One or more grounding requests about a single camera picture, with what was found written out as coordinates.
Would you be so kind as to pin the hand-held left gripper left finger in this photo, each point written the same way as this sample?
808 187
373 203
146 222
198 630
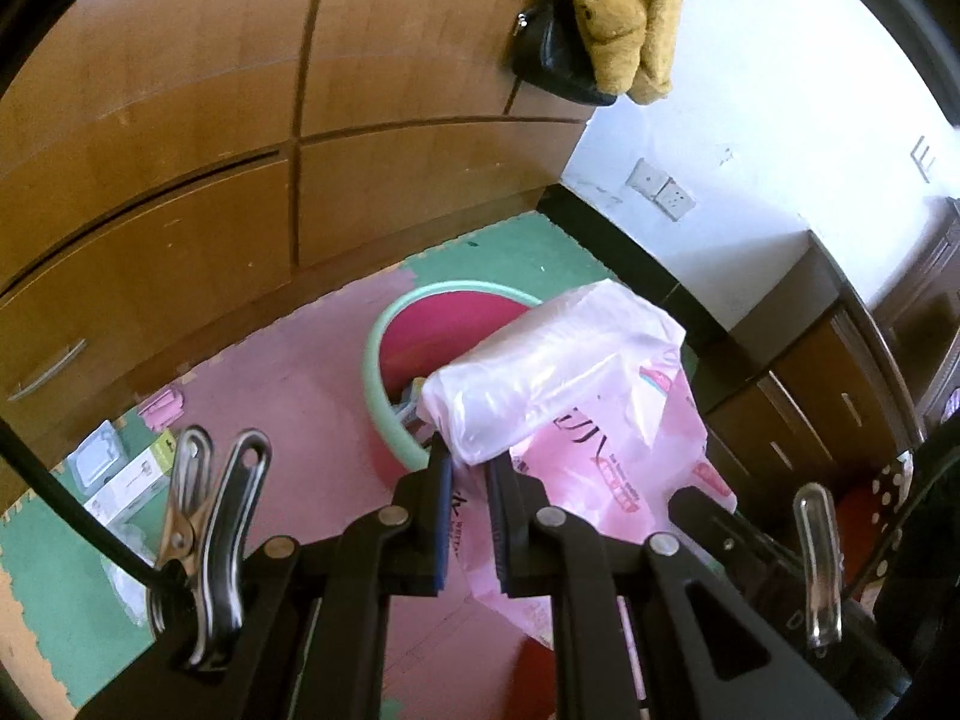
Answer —
444 532

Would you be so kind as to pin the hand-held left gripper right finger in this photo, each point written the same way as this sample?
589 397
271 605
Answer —
499 532

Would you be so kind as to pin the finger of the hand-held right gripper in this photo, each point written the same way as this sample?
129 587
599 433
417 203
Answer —
720 529

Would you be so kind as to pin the blue printed snack bag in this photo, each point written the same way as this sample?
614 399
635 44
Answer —
411 399

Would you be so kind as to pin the pink plastic bag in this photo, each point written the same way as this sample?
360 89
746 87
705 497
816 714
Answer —
585 405

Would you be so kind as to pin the red bucket with green rim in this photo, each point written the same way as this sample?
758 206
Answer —
435 337

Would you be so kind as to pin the clear plastic blister tray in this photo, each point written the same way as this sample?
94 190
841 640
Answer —
94 457

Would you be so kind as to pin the metal spring clip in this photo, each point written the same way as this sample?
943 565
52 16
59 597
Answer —
202 540
817 562

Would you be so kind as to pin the red cloth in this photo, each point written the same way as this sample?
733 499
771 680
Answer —
859 525

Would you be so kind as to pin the dark wooden cabinet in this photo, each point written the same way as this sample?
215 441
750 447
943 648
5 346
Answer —
810 405

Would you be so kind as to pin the pink foam mat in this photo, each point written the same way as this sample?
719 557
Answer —
300 375

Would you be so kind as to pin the pink paper packet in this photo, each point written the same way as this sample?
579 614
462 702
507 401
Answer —
161 409

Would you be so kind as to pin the crumpled white plastic bag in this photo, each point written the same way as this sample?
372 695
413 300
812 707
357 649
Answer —
131 577

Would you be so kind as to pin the dark carved wooden furniture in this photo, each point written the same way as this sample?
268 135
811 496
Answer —
937 292

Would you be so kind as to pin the white and green carton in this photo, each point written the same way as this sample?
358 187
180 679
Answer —
124 491

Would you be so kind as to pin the wooden wardrobe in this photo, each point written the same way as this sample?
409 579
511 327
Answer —
187 127

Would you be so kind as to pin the black handbag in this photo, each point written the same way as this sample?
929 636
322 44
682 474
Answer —
555 52

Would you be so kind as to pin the yellow plush bear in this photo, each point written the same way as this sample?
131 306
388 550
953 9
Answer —
622 22

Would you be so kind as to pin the small wall bracket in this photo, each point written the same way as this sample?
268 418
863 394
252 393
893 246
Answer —
922 157

